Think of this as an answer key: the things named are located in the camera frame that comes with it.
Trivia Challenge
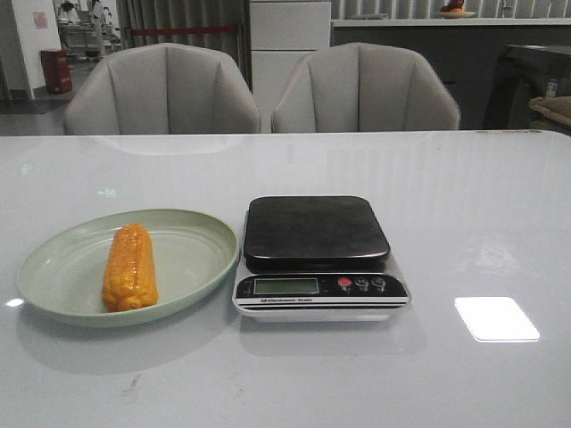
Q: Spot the red bin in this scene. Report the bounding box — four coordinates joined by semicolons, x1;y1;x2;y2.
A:
40;49;72;94

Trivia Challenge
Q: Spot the right grey upholstered chair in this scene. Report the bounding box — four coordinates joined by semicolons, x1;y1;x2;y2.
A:
271;43;461;134

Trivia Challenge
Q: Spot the white cabinet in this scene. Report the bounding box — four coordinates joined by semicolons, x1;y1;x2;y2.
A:
249;1;331;133

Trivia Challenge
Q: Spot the light green plate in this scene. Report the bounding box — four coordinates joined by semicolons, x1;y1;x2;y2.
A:
17;210;240;328

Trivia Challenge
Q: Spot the dark appliance at right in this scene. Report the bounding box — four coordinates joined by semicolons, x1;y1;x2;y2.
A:
483;45;570;129

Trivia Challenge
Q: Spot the fruit bowl on counter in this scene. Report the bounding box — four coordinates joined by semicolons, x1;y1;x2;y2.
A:
438;0;475;19

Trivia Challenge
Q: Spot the black electronic kitchen scale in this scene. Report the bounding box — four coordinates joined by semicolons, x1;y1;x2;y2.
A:
233;195;412;322

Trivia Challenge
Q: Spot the grey counter with white top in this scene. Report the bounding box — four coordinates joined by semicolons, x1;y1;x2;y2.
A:
332;18;570;129

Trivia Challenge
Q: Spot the orange corn cob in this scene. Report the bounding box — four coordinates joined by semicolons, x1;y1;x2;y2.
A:
102;223;159;312

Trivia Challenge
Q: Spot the pink wall notice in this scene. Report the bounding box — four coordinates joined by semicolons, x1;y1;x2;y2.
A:
33;12;48;29

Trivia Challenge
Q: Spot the left grey upholstered chair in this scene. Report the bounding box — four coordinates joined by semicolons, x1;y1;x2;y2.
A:
63;43;261;136

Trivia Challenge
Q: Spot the red barrier tape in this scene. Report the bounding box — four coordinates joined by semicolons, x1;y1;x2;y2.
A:
130;24;239;37

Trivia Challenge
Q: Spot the beige cushion at right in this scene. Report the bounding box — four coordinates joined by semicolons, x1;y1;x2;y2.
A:
528;95;571;136

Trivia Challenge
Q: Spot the grey upholstered chair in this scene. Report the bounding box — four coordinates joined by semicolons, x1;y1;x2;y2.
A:
271;43;461;134
63;43;261;136

